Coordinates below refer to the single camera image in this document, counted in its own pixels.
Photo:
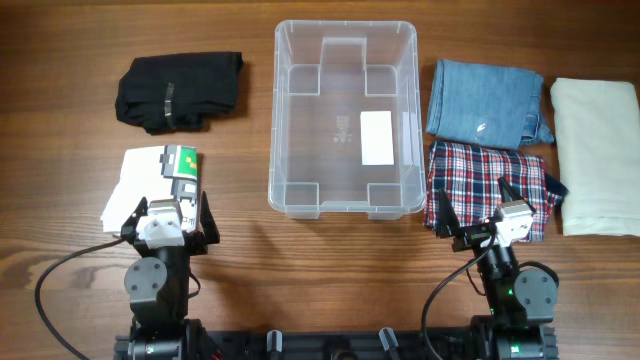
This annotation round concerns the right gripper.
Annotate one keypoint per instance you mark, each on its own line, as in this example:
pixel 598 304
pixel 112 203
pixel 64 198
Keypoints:
pixel 449 225

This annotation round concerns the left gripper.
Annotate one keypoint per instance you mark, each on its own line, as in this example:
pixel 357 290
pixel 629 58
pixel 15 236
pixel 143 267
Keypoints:
pixel 196 240

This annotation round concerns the red plaid shirt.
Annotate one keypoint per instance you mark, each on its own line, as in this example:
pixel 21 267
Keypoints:
pixel 470 173

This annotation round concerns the white printed t-shirt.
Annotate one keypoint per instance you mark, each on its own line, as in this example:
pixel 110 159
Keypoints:
pixel 156 173

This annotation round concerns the blue denim jeans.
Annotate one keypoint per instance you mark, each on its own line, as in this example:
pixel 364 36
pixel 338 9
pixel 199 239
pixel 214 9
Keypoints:
pixel 487 105

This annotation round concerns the black garment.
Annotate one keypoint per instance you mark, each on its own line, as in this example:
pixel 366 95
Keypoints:
pixel 175 92

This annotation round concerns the cream cloth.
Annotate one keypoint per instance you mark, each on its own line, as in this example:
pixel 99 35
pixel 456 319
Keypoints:
pixel 597 136

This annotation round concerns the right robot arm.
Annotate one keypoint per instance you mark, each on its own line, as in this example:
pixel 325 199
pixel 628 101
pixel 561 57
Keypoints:
pixel 521 296

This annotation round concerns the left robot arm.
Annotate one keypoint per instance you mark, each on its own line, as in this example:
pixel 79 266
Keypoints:
pixel 158 283

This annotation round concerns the white label in bin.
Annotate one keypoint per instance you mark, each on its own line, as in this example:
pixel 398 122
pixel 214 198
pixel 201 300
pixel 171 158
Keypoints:
pixel 376 138

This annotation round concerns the clear plastic storage bin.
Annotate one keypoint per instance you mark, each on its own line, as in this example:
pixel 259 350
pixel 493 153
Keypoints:
pixel 326 73

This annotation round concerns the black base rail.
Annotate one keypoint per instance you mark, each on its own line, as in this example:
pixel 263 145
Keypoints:
pixel 448 343

